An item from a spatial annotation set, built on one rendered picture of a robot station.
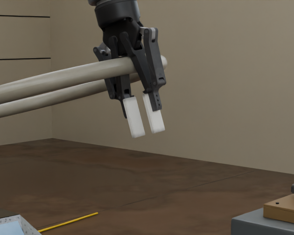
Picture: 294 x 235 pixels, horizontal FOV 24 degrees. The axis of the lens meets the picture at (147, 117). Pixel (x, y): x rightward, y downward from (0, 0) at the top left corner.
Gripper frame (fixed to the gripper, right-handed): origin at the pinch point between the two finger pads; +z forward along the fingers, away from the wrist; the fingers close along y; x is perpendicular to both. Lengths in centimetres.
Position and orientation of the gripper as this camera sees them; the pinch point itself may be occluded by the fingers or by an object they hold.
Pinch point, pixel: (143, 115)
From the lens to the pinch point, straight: 117.0
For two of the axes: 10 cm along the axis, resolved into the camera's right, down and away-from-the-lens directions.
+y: -7.5, 1.9, 6.3
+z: 2.5, 9.7, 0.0
